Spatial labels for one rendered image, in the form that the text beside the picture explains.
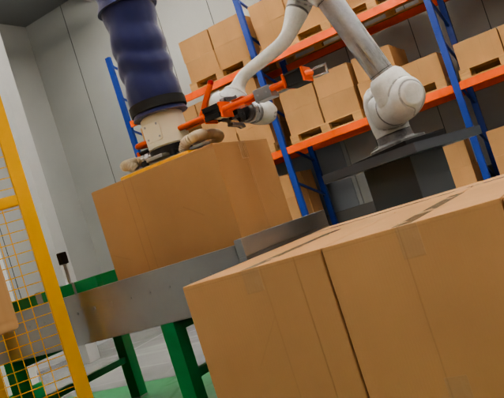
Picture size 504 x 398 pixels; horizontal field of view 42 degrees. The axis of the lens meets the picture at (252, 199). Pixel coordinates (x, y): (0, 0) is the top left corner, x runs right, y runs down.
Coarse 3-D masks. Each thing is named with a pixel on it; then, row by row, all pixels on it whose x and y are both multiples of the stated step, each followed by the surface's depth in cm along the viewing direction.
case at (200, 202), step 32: (192, 160) 230; (224, 160) 229; (256, 160) 247; (96, 192) 254; (128, 192) 246; (160, 192) 239; (192, 192) 232; (224, 192) 225; (256, 192) 241; (128, 224) 248; (160, 224) 240; (192, 224) 233; (224, 224) 227; (256, 224) 234; (128, 256) 250; (160, 256) 242; (192, 256) 235
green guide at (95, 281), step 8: (80, 280) 258; (88, 280) 255; (96, 280) 254; (64, 288) 262; (72, 288) 260; (80, 288) 258; (88, 288) 256; (32, 296) 271; (40, 296) 259; (64, 296) 263; (16, 304) 277; (24, 304) 274; (32, 304) 272
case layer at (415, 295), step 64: (448, 192) 217; (320, 256) 147; (384, 256) 139; (448, 256) 133; (256, 320) 156; (320, 320) 148; (384, 320) 141; (448, 320) 135; (256, 384) 159; (320, 384) 150; (384, 384) 143; (448, 384) 136
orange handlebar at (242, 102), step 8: (312, 72) 224; (272, 88) 229; (280, 88) 232; (240, 96) 236; (248, 96) 234; (232, 104) 238; (240, 104) 236; (248, 104) 239; (192, 120) 247; (200, 120) 245; (184, 128) 250; (144, 144) 259
